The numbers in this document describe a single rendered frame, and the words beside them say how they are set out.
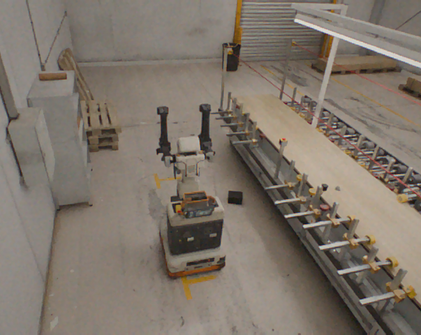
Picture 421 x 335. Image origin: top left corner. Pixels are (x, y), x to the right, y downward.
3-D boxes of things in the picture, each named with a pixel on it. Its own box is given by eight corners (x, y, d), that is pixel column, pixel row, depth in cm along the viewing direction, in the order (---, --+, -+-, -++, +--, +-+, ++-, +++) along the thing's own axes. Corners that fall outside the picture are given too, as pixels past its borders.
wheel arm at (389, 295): (360, 306, 221) (362, 303, 219) (357, 302, 223) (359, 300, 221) (403, 295, 229) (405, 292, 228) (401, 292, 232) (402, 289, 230)
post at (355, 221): (339, 261, 283) (356, 220, 256) (336, 257, 286) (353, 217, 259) (343, 259, 284) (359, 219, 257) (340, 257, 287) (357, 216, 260)
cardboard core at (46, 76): (38, 74, 376) (65, 73, 383) (38, 72, 382) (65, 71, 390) (39, 81, 380) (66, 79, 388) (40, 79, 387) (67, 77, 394)
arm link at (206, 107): (202, 106, 315) (212, 105, 317) (199, 103, 327) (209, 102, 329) (202, 149, 334) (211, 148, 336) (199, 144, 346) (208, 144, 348)
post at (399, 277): (379, 313, 244) (403, 271, 217) (375, 308, 247) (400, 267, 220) (382, 312, 245) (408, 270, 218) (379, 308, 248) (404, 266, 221)
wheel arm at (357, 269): (338, 277, 240) (340, 273, 238) (336, 273, 243) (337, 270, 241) (394, 264, 252) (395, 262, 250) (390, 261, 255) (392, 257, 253)
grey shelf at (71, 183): (56, 211, 423) (26, 98, 337) (61, 172, 495) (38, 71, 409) (92, 206, 434) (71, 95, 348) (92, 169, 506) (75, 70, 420)
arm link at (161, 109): (158, 109, 305) (169, 109, 307) (156, 105, 316) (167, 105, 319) (160, 153, 324) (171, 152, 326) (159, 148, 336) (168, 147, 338)
